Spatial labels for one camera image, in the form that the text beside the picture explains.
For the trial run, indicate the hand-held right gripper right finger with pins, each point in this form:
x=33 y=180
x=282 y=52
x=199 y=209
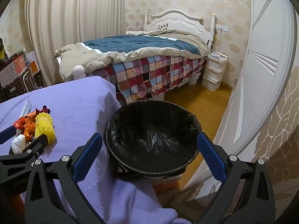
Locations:
x=210 y=155

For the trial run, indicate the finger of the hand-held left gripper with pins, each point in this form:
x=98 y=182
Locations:
x=35 y=147
x=5 y=135

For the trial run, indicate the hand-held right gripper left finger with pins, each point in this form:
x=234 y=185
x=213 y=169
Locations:
x=90 y=154

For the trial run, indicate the white tissue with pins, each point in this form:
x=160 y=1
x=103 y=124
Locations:
x=18 y=143

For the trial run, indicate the orange-red plastic bag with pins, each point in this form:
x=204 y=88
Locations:
x=24 y=131

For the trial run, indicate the yellow foam fruit net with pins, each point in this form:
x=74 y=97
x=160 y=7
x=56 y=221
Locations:
x=45 y=126

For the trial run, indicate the orange foil wrapper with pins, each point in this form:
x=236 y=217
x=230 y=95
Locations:
x=30 y=116

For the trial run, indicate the dark red wrapper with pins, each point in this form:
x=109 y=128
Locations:
x=43 y=110

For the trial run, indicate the bin with black bag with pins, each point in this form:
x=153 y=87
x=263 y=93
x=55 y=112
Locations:
x=151 y=135

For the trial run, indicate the purple cloth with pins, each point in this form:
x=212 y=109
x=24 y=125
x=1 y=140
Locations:
x=77 y=112

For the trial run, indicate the brown patterned bag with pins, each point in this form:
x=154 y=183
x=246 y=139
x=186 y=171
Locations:
x=16 y=88

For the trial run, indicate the cardboard box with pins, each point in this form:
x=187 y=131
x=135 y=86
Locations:
x=11 y=70

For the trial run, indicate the orange and white box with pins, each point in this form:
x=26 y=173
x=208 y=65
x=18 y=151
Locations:
x=32 y=63

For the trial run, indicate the small white bin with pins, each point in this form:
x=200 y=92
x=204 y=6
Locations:
x=194 y=78

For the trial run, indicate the white plastic drawer unit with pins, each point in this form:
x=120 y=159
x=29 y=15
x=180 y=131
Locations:
x=213 y=72

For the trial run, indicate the black hand trolley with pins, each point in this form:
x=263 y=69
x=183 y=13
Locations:
x=1 y=45

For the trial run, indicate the plaid bedsheet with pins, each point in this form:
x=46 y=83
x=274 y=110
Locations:
x=154 y=77

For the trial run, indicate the white device on drawers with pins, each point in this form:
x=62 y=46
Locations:
x=215 y=56

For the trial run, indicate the white sliding door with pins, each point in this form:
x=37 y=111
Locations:
x=261 y=51

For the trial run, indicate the teal and beige quilt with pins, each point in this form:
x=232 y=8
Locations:
x=144 y=44

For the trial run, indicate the beige curtain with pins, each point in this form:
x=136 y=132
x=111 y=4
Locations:
x=70 y=28

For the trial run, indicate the beige pillow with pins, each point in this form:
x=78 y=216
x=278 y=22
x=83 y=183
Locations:
x=137 y=32

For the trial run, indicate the white wooden bed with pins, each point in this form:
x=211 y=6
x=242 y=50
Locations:
x=179 y=22

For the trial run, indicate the white wall socket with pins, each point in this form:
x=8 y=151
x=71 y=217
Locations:
x=222 y=28

